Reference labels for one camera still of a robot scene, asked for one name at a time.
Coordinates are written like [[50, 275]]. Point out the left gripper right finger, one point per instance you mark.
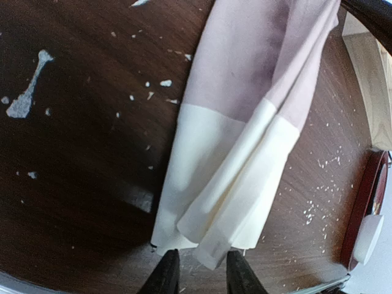
[[240, 277]]

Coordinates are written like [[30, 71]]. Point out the white bowl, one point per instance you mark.
[[367, 238]]

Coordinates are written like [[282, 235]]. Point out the mauve and cream underwear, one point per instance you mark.
[[246, 101]]

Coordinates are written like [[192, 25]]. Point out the round red tray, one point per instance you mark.
[[368, 202]]

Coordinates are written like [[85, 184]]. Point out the wooden compartment tray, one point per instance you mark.
[[372, 65]]

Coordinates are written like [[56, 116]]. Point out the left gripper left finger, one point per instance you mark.
[[165, 277]]

